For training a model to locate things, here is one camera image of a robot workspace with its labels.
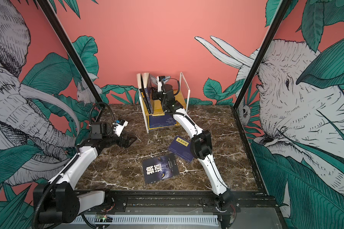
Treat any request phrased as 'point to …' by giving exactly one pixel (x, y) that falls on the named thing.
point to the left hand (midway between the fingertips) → (130, 133)
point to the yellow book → (156, 128)
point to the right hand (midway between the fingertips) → (149, 85)
